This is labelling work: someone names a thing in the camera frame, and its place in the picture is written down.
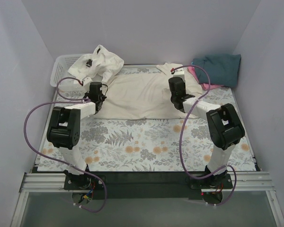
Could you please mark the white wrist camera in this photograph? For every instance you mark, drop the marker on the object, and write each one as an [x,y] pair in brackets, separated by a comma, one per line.
[178,73]
[85,81]

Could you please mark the teal folded t shirt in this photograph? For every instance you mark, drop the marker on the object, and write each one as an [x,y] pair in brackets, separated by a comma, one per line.
[218,69]

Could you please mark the white plastic laundry basket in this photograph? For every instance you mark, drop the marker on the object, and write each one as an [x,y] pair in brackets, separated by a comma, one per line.
[60,70]

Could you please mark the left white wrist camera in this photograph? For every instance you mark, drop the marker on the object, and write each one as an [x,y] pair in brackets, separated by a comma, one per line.
[85,81]

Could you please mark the pink folded t shirt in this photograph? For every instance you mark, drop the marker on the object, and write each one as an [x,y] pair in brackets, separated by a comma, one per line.
[205,86]

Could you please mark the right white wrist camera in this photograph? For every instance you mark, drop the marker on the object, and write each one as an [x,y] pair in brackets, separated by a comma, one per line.
[178,73]

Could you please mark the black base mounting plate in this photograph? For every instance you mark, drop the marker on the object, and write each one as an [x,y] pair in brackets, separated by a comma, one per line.
[145,185]

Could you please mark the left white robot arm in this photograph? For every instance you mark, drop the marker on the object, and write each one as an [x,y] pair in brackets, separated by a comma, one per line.
[64,132]

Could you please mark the white crumpled t shirt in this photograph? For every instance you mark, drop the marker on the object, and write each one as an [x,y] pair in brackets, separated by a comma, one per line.
[101,62]

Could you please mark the floral table mat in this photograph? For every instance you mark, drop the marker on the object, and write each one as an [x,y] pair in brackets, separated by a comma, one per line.
[151,145]

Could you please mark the aluminium frame rail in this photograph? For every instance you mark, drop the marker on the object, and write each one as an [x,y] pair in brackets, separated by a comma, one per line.
[57,182]

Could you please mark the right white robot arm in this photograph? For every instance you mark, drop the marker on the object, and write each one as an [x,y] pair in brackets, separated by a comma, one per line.
[224,124]

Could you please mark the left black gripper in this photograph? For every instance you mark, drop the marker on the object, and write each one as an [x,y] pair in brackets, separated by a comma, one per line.
[94,84]

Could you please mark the cream t shirt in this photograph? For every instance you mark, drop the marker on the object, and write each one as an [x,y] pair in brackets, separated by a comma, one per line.
[140,96]

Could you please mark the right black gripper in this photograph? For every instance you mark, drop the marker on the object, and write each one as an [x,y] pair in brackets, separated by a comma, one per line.
[174,83]

